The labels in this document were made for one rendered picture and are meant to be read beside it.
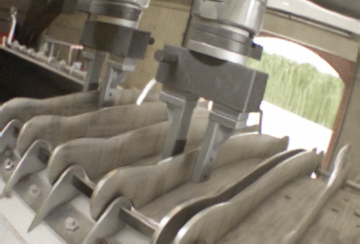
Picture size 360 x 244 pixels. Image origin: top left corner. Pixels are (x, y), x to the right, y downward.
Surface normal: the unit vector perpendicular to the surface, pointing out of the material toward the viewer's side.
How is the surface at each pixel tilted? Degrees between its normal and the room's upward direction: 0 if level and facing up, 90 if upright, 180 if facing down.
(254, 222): 11
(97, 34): 90
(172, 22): 90
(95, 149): 90
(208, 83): 90
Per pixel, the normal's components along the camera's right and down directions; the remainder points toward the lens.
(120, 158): 0.77, 0.33
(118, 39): -0.58, 0.01
